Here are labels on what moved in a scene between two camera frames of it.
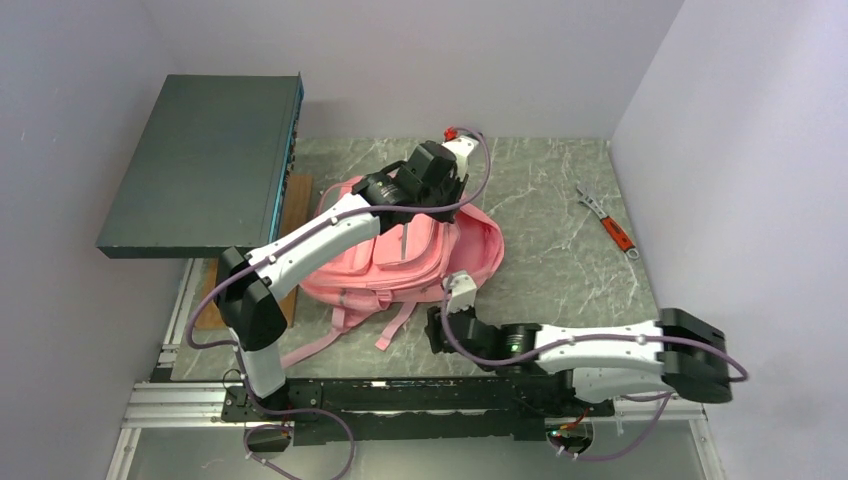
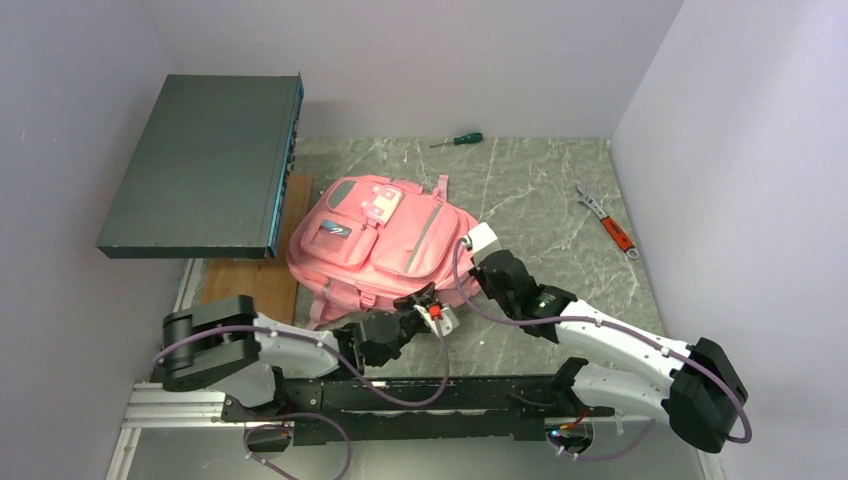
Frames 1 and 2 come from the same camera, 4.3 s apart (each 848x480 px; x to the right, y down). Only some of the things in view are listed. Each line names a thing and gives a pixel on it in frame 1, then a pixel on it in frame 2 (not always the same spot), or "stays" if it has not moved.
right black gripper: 435,318 to 481,274
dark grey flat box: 211,170 stays
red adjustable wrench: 614,230 stays
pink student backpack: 405,265 stays
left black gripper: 457,185 to 421,297
